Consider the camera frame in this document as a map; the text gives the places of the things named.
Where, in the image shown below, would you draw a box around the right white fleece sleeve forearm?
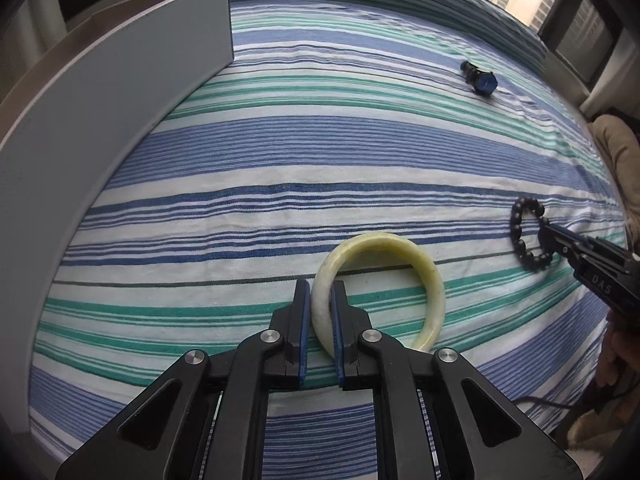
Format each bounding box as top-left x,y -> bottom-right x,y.
567,410 -> 625,458

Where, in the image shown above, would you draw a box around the white curtain right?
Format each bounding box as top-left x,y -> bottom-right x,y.
579,28 -> 640,118

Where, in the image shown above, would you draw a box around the black cable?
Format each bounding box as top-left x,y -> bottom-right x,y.
514,389 -> 626,411

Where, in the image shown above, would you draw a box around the striped blue green bedsheet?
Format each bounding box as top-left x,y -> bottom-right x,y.
28,0 -> 626,462

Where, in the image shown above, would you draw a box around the person's right hand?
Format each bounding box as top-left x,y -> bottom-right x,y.
596,310 -> 639,388

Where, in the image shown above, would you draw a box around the white cardboard box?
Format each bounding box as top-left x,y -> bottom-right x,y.
1,0 -> 233,432

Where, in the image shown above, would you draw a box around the beige cushion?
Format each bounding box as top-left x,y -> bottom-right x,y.
588,114 -> 639,252

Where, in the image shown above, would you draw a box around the dark bead bracelet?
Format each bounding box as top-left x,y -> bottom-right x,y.
508,196 -> 557,273

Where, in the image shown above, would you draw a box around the pale green jade bangle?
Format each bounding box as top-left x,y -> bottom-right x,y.
310,232 -> 446,356

